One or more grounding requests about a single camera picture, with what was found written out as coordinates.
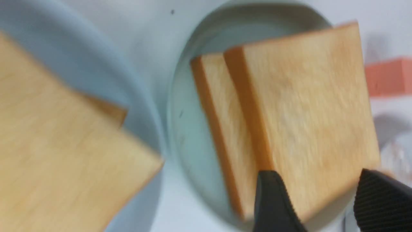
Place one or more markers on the toast slice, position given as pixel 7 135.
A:
pixel 306 104
pixel 115 112
pixel 230 134
pixel 65 167

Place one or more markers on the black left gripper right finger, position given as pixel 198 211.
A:
pixel 382 203

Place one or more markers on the light blue bread plate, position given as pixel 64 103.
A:
pixel 81 60

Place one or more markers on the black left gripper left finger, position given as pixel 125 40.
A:
pixel 273 211

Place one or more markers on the orange foam cube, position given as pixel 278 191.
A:
pixel 390 78

